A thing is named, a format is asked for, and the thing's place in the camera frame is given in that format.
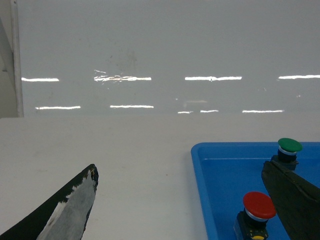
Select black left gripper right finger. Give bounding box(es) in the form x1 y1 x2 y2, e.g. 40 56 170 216
261 160 320 240

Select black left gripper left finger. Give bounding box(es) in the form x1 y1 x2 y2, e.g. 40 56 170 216
0 164 99 240

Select blue plastic tray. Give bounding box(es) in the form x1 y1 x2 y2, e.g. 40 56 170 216
191 142 320 240

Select red mushroom push button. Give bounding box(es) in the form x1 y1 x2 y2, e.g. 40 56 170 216
233 191 276 240

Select white board frame post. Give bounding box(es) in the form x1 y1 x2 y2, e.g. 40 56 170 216
10 0 24 118

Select green mushroom push button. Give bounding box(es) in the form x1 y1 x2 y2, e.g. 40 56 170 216
271 137 303 171

